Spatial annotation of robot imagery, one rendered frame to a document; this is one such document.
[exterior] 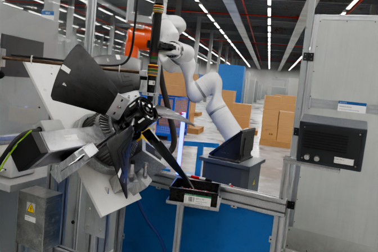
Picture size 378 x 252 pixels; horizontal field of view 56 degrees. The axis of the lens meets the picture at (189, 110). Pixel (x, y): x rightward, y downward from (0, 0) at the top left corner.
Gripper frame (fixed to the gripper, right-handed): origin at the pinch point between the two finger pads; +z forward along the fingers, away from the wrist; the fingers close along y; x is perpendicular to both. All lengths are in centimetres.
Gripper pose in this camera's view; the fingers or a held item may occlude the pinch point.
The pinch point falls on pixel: (154, 44)
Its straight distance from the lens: 148.3
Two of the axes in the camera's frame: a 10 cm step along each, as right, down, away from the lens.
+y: -9.0, -1.2, 4.1
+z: -4.2, 0.3, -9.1
